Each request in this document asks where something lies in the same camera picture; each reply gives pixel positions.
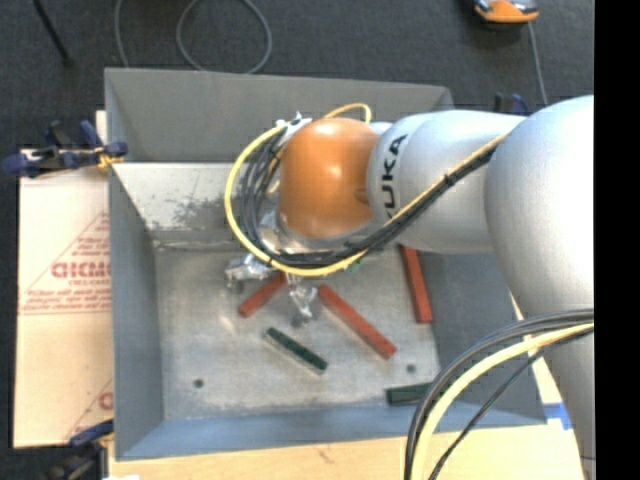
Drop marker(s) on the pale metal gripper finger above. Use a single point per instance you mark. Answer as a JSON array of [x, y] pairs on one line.
[[303, 302], [246, 270]]

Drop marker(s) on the red-brown flat block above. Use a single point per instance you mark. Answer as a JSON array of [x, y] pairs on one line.
[[357, 321], [261, 295], [416, 288]]

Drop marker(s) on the dark green flat block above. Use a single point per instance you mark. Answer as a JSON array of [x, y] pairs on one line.
[[407, 394], [295, 349]]

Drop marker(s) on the grey metal bin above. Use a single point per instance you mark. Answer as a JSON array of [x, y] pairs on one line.
[[200, 318]]

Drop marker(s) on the brown cardboard board red print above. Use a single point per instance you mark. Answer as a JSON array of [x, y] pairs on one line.
[[60, 318]]

